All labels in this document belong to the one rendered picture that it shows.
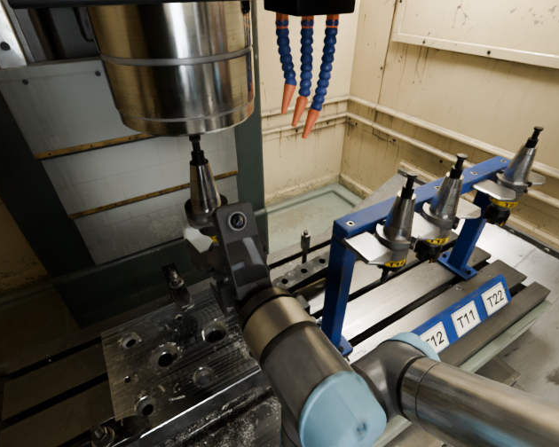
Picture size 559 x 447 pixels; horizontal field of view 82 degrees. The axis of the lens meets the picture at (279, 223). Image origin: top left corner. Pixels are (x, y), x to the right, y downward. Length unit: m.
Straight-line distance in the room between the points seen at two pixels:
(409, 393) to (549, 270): 0.93
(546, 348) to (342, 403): 0.92
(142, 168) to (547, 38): 1.12
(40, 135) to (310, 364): 0.73
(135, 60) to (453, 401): 0.43
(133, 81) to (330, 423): 0.34
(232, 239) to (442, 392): 0.27
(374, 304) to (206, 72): 0.68
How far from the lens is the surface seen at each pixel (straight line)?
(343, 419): 0.30
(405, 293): 0.90
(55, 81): 0.83
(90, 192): 0.93
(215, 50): 0.34
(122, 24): 0.34
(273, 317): 0.35
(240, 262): 0.38
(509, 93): 1.26
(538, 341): 1.18
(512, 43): 1.25
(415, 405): 0.41
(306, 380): 0.31
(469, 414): 0.38
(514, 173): 0.78
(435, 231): 0.58
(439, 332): 0.80
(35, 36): 0.87
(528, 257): 1.30
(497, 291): 0.94
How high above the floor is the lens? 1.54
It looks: 37 degrees down
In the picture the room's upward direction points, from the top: straight up
